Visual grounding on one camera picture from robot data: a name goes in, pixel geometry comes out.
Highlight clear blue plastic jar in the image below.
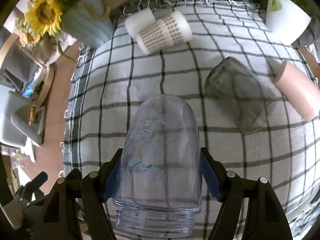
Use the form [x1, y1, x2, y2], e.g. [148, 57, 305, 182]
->
[113, 94, 202, 238]

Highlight pink plastic cup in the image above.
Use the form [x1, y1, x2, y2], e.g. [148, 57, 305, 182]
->
[274, 61, 319, 121]

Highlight white grey desk device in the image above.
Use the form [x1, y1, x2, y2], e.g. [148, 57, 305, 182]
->
[1, 85, 46, 148]

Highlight smoky grey square glass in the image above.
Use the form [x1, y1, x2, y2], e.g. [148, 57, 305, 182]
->
[204, 57, 277, 134]

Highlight round wooden stand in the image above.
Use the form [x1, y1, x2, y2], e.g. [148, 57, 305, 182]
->
[31, 67, 55, 108]

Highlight checked grey white tablecloth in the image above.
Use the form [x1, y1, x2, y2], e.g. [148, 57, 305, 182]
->
[63, 0, 319, 239]

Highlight sunflowers in blue vase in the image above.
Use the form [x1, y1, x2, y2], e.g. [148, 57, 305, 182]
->
[15, 0, 114, 56]

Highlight white pot green plant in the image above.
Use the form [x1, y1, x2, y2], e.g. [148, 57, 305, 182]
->
[259, 0, 311, 45]

